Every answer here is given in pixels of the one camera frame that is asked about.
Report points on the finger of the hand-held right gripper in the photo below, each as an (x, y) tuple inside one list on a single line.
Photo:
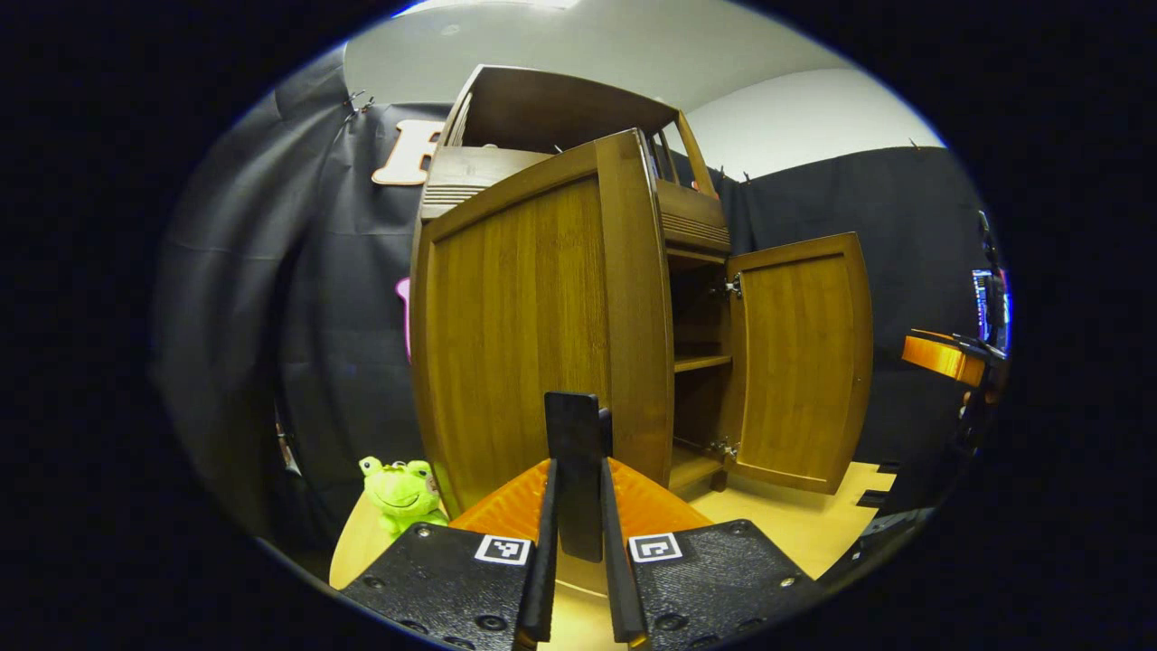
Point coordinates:
[(940, 357)]

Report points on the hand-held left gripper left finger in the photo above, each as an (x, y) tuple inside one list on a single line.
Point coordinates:
[(542, 579)]

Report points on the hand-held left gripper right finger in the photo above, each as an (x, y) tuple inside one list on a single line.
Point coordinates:
[(619, 579)]

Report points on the wooden shoe cabinet door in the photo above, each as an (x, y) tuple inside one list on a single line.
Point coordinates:
[(800, 362), (524, 316)]

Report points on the wooden double-door shoe cabinet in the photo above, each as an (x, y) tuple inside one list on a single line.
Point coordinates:
[(542, 108)]

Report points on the metal door hinge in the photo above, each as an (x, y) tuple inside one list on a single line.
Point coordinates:
[(725, 447), (733, 286)]

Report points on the wooden cabinet drawer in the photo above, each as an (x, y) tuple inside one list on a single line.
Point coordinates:
[(479, 167)]

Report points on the green frog plush toy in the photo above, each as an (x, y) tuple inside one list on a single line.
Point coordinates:
[(402, 493)]

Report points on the black backdrop cloth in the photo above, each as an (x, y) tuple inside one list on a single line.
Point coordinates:
[(343, 298)]

